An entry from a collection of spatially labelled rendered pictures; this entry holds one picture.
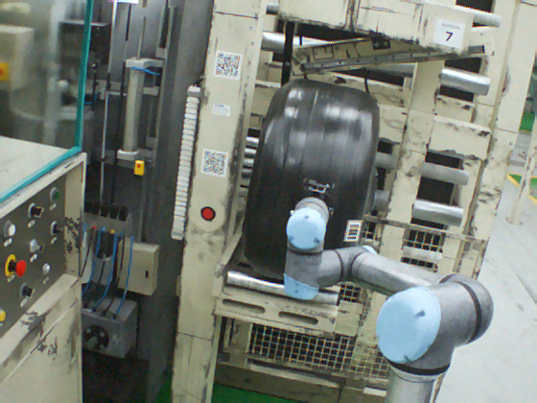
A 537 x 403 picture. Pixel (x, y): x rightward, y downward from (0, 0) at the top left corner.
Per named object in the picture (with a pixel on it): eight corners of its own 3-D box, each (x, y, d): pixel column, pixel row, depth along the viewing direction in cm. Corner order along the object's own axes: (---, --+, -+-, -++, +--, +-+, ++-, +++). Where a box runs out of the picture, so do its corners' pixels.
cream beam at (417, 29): (276, 19, 198) (283, -25, 193) (288, 14, 222) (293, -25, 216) (467, 58, 192) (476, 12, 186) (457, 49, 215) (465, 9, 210)
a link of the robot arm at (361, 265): (524, 279, 109) (361, 233, 151) (484, 289, 103) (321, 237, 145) (516, 341, 110) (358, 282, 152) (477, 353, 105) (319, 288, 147)
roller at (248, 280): (222, 277, 193) (226, 265, 196) (222, 285, 197) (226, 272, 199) (339, 302, 189) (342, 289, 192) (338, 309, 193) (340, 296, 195)
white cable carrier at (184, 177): (171, 237, 203) (188, 86, 185) (175, 231, 207) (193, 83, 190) (185, 241, 202) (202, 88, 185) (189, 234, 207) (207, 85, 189)
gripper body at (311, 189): (336, 183, 156) (333, 195, 144) (328, 218, 158) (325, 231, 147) (304, 177, 157) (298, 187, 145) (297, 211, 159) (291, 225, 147)
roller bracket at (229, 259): (210, 296, 193) (214, 267, 189) (239, 244, 230) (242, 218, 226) (221, 298, 192) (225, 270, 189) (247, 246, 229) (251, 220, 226)
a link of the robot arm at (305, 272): (338, 296, 141) (344, 248, 138) (293, 304, 136) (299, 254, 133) (317, 284, 148) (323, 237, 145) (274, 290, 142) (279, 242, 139)
